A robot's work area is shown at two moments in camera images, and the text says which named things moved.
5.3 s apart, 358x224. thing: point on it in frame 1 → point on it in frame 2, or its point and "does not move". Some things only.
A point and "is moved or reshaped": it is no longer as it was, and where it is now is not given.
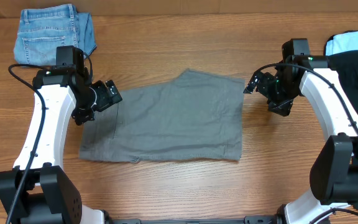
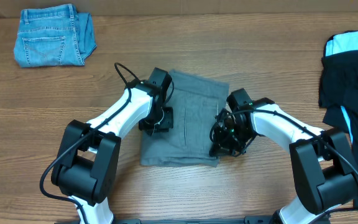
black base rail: (248, 219) does not move
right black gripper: (284, 107) → (222, 147)
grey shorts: (193, 116) is moved or reshaped
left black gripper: (105, 100) → (168, 120)
